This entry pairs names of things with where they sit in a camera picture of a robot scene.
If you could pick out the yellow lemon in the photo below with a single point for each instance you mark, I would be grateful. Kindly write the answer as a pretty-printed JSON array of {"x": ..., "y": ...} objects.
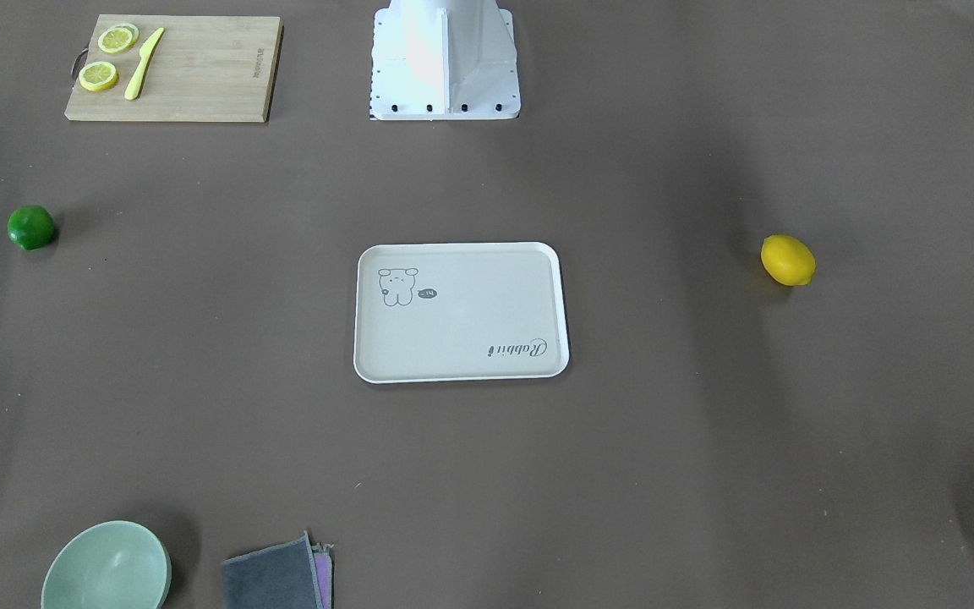
[{"x": 787, "y": 260}]

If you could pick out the white rabbit print tray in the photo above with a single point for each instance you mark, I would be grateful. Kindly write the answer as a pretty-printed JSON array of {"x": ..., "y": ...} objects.
[{"x": 459, "y": 312}]

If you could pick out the grey folded cloth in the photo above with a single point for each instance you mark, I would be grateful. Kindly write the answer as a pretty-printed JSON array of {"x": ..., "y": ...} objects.
[{"x": 296, "y": 574}]

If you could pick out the bamboo cutting board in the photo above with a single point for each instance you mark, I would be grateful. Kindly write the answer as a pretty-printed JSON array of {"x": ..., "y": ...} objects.
[{"x": 204, "y": 69}]

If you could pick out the yellow plastic knife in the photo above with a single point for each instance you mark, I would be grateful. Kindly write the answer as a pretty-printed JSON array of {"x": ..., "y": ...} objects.
[{"x": 136, "y": 82}]

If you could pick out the lemon slice lower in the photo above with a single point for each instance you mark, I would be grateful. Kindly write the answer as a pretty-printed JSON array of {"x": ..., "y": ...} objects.
[{"x": 97, "y": 76}]

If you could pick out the lemon slice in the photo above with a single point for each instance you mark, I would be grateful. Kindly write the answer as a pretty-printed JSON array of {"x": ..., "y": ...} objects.
[
  {"x": 97, "y": 76},
  {"x": 118, "y": 38}
]

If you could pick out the light green bowl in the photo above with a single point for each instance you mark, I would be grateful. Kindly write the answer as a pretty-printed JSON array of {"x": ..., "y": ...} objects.
[{"x": 118, "y": 564}]

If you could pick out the lemon slice upper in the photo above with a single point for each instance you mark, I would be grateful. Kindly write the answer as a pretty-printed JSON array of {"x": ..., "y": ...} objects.
[{"x": 118, "y": 38}]

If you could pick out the green lime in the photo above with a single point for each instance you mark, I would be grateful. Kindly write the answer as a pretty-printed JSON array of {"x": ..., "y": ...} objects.
[{"x": 31, "y": 227}]

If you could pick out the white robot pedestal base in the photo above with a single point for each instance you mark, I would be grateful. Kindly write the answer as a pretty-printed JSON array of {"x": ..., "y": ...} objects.
[{"x": 444, "y": 60}]

